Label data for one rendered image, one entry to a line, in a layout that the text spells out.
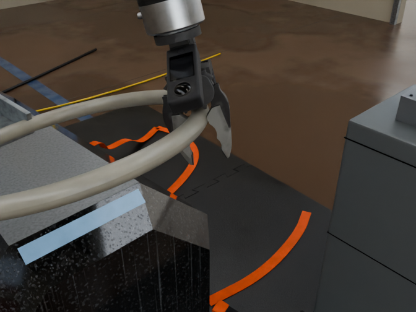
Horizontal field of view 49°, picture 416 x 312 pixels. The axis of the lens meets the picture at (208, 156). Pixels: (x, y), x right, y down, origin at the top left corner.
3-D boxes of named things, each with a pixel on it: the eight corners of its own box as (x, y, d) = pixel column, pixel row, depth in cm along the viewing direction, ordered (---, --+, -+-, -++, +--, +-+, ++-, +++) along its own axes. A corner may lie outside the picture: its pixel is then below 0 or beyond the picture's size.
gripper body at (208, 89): (220, 92, 76) (203, 20, 72) (219, 108, 69) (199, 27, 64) (177, 102, 78) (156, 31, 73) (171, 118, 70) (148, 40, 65)
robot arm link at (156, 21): (195, -8, 61) (128, 10, 63) (205, 29, 63) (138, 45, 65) (200, -11, 70) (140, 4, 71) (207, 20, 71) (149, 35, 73)
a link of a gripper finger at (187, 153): (195, 153, 79) (194, 102, 76) (193, 167, 74) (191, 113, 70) (177, 153, 79) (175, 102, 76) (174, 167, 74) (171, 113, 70)
